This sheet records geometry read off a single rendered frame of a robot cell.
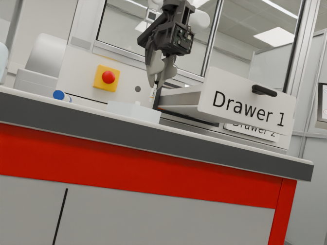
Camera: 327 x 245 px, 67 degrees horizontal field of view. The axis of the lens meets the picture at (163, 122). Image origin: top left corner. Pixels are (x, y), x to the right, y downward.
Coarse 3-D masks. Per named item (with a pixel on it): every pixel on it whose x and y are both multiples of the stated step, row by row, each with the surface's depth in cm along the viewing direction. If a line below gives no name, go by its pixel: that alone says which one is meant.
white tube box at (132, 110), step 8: (112, 104) 63; (120, 104) 60; (128, 104) 57; (112, 112) 62; (120, 112) 59; (128, 112) 56; (136, 112) 56; (144, 112) 57; (152, 112) 59; (160, 112) 60; (144, 120) 58; (152, 120) 59
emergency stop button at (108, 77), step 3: (105, 72) 74; (108, 72) 75; (111, 72) 75; (102, 75) 74; (105, 75) 74; (108, 75) 75; (111, 75) 75; (114, 75) 76; (102, 78) 75; (105, 78) 74; (108, 78) 75; (111, 78) 75; (114, 78) 76; (105, 81) 75; (108, 81) 75; (111, 81) 75
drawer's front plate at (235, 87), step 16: (208, 80) 57; (224, 80) 59; (240, 80) 61; (208, 96) 57; (240, 96) 61; (256, 96) 63; (288, 96) 67; (208, 112) 58; (224, 112) 59; (256, 112) 63; (272, 112) 65; (288, 112) 67; (272, 128) 65; (288, 128) 67
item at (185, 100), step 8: (176, 88) 78; (184, 88) 72; (192, 88) 67; (200, 88) 63; (160, 96) 89; (168, 96) 81; (176, 96) 76; (184, 96) 70; (192, 96) 66; (160, 104) 87; (168, 104) 80; (176, 104) 74; (184, 104) 69; (192, 104) 65; (176, 112) 94; (184, 112) 86; (192, 112) 80; (200, 112) 74; (208, 120) 96; (216, 120) 88; (224, 120) 81
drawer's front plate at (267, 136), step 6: (228, 126) 99; (234, 126) 100; (240, 126) 101; (246, 126) 102; (240, 132) 101; (246, 132) 102; (252, 132) 103; (258, 132) 105; (270, 132) 107; (264, 138) 106; (270, 138) 107; (276, 138) 109
